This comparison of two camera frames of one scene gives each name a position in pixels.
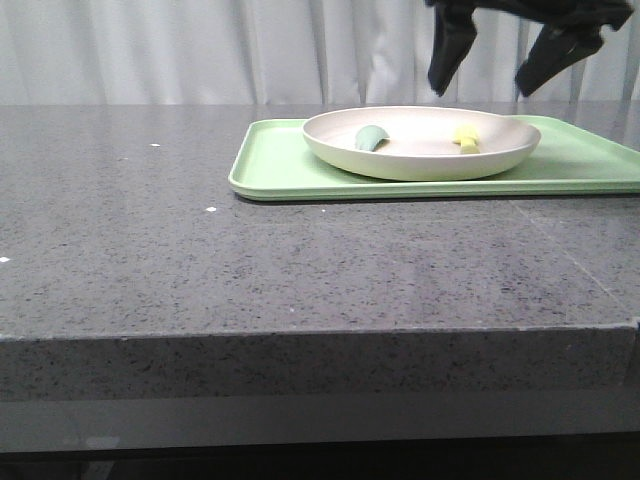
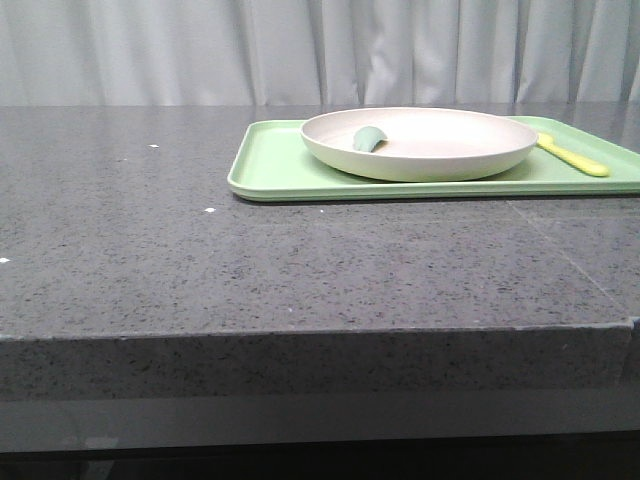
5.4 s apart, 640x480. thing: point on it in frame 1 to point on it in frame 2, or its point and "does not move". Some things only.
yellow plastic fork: (469, 140) to (546, 141)
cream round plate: (421, 141) does not move
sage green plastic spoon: (368, 136) does not move
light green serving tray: (271, 161) does not move
